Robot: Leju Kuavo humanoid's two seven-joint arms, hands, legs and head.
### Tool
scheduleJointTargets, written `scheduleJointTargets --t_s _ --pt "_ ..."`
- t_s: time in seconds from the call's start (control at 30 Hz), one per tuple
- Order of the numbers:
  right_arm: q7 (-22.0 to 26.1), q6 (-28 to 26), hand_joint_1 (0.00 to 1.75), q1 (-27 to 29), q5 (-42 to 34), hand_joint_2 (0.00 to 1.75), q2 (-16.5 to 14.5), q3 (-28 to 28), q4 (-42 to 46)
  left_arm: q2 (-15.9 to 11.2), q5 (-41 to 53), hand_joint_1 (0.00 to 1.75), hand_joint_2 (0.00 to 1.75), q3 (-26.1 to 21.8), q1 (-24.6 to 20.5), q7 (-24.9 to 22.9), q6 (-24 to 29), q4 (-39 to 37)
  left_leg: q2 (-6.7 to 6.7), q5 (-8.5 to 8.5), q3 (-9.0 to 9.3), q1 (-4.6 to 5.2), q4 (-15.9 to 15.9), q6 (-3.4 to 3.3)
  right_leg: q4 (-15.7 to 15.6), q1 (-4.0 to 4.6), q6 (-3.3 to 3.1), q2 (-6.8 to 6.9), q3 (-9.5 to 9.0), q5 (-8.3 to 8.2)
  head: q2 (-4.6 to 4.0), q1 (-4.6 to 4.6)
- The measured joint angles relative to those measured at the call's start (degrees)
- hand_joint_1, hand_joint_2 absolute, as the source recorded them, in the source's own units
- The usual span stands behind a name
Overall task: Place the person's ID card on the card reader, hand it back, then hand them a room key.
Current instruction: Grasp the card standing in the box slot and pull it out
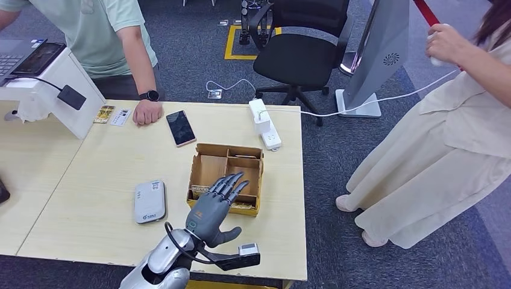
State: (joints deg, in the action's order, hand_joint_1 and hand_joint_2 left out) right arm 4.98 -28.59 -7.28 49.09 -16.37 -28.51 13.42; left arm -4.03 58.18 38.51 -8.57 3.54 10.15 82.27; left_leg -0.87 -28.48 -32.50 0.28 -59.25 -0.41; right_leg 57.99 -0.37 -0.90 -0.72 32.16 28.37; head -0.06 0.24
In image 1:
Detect white handheld controller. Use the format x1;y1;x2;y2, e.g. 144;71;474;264
426;23;453;68

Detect pale pink shoe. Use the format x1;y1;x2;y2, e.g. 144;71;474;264
335;194;360;213
361;230;388;249

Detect person's right hand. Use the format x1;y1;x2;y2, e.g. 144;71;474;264
424;23;477;67

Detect white charger plug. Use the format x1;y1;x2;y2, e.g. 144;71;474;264
254;111;272;135

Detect grey card reader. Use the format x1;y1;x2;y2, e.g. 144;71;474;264
133;180;168;225

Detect yellow floor mat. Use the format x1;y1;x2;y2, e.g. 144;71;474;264
185;279;280;289

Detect person's left hand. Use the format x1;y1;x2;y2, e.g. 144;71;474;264
132;98;165;126

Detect black object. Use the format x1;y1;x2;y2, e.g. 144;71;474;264
0;177;11;205

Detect wooden compartment box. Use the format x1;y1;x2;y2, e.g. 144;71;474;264
186;143;265;218

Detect white ID card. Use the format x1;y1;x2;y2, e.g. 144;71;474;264
110;108;133;127

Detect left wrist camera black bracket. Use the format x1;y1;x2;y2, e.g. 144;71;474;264
196;243;262;272

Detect white crumpled tissue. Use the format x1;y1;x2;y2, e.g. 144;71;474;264
16;92;52;123

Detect black smartphone pink edge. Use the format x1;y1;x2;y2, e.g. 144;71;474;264
165;110;197;148

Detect person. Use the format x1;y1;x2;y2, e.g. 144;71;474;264
0;0;165;126
335;0;511;250

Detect black office chair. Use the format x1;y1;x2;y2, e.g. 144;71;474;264
249;0;356;128

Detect white charger cable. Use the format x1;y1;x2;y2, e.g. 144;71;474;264
259;69;459;119

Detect dark laptop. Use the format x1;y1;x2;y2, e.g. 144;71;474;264
0;39;49;87

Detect grey kiosk screen stand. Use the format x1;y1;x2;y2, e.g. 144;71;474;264
335;0;411;119

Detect black metal robot legs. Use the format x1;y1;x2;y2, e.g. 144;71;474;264
239;0;276;46

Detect white power strip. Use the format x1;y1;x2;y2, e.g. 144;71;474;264
248;99;283;152

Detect black power adapter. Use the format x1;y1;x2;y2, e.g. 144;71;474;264
57;84;87;111

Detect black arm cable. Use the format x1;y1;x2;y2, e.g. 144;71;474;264
164;222;218;266

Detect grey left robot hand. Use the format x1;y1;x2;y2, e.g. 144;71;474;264
185;172;251;249

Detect white floor cable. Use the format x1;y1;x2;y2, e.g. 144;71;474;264
205;78;259;99

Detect black adapter cable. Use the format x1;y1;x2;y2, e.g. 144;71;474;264
10;75;64;93

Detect white desktop riser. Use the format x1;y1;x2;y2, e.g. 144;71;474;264
0;48;107;140

